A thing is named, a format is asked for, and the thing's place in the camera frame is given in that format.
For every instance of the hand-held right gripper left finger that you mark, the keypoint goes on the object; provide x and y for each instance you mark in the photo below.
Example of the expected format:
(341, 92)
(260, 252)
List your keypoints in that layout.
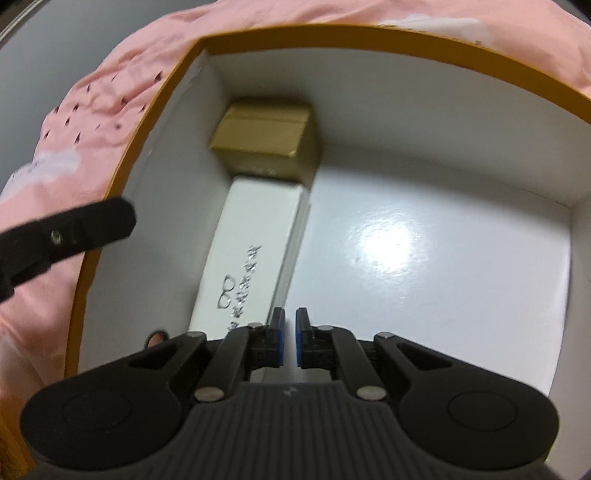
(277, 334)

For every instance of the long white box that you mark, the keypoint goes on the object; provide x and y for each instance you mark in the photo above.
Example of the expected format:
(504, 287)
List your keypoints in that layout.
(249, 240)

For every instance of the pink printed blanket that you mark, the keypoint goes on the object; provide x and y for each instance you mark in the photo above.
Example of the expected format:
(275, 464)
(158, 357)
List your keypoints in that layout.
(92, 115)

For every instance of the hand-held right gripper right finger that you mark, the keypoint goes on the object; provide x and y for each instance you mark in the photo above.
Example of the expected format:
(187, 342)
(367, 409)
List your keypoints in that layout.
(302, 337)

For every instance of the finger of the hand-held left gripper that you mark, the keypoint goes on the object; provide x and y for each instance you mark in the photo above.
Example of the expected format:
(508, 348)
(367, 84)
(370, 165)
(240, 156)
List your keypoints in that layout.
(83, 233)

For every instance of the small gold box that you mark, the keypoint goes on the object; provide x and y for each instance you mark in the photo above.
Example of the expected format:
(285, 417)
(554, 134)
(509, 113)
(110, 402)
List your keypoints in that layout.
(263, 129)

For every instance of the orange cardboard box white inside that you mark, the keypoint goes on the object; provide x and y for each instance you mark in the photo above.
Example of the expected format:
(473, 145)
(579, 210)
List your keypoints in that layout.
(415, 207)

